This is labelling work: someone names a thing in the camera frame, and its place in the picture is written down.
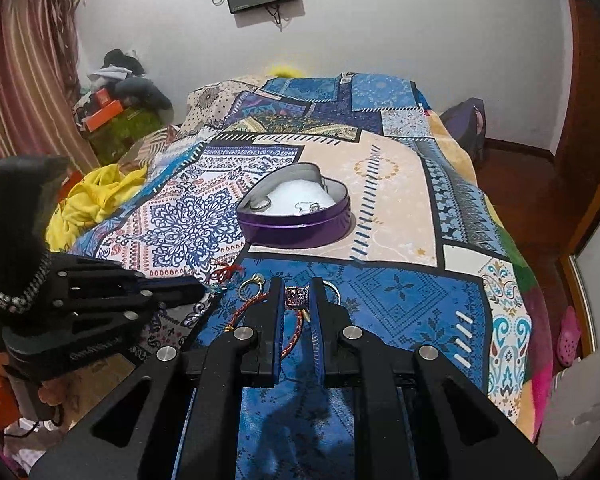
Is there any red cord bracelet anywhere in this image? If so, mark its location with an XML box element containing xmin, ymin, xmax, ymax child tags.
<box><xmin>224</xmin><ymin>294</ymin><xmax>307</xmax><ymax>362</ymax></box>

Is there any orange box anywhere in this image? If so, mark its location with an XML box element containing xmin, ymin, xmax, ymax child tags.
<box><xmin>82</xmin><ymin>100</ymin><xmax>126</xmax><ymax>133</ymax></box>

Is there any yellow cloth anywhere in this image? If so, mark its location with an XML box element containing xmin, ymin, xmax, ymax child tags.
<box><xmin>45</xmin><ymin>164</ymin><xmax>148</xmax><ymax>252</ymax></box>

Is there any pink shoe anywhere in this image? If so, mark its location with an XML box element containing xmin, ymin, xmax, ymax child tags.
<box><xmin>557</xmin><ymin>306</ymin><xmax>583</xmax><ymax>367</ymax></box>

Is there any gold ring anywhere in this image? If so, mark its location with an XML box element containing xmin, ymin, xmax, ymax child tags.
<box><xmin>238</xmin><ymin>274</ymin><xmax>267</xmax><ymax>301</ymax></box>

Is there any striped curtain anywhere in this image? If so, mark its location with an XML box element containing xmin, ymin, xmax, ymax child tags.
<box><xmin>0</xmin><ymin>0</ymin><xmax>101</xmax><ymax>221</ymax></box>

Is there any black cable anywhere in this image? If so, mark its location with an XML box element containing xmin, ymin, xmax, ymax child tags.
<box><xmin>264</xmin><ymin>2</ymin><xmax>294</xmax><ymax>27</ymax></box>

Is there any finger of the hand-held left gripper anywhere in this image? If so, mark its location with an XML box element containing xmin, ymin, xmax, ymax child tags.
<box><xmin>59</xmin><ymin>304</ymin><xmax>157</xmax><ymax>344</ymax></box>
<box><xmin>54</xmin><ymin>258</ymin><xmax>207</xmax><ymax>312</ymax></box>

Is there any green bag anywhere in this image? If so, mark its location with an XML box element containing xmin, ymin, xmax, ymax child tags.
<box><xmin>90</xmin><ymin>107</ymin><xmax>163</xmax><ymax>166</ymax></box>

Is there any blue patchwork printed blanket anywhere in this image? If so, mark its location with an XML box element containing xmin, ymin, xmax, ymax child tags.
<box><xmin>70</xmin><ymin>72</ymin><xmax>533</xmax><ymax>480</ymax></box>

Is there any purple heart-shaped tin box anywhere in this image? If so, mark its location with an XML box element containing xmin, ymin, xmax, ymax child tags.
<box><xmin>236</xmin><ymin>162</ymin><xmax>352</xmax><ymax>250</ymax></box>

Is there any yellow fluffy item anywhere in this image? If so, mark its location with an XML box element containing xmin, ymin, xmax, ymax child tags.
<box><xmin>270</xmin><ymin>62</ymin><xmax>306</xmax><ymax>78</ymax></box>

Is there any white foam lining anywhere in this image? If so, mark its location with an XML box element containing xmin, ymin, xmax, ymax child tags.
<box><xmin>256</xmin><ymin>174</ymin><xmax>337</xmax><ymax>217</ymax></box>

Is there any wooden door frame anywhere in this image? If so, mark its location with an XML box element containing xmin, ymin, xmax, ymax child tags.
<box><xmin>555</xmin><ymin>0</ymin><xmax>600</xmax><ymax>356</ymax></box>

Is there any purple backpack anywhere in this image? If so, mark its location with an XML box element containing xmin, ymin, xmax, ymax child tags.
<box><xmin>439</xmin><ymin>99</ymin><xmax>488</xmax><ymax>161</ymax></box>

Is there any black white braided strap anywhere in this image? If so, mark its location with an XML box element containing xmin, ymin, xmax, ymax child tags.
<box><xmin>0</xmin><ymin>249</ymin><xmax>52</xmax><ymax>313</ymax></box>

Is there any colourful fleece blanket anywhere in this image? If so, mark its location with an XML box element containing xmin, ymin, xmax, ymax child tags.
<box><xmin>420</xmin><ymin>105</ymin><xmax>556</xmax><ymax>443</ymax></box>

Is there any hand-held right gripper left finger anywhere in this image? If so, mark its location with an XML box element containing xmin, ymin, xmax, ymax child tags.
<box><xmin>27</xmin><ymin>276</ymin><xmax>286</xmax><ymax>480</ymax></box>

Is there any pile of clothes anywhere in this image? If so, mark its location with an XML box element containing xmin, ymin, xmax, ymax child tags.
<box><xmin>87</xmin><ymin>49</ymin><xmax>173</xmax><ymax>111</ymax></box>

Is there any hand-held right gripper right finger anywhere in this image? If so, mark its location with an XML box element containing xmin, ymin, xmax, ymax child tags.
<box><xmin>307</xmin><ymin>276</ymin><xmax>573</xmax><ymax>480</ymax></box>

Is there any red tasselled thread bracelet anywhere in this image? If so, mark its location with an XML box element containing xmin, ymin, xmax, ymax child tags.
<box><xmin>205</xmin><ymin>260</ymin><xmax>244</xmax><ymax>292</ymax></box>

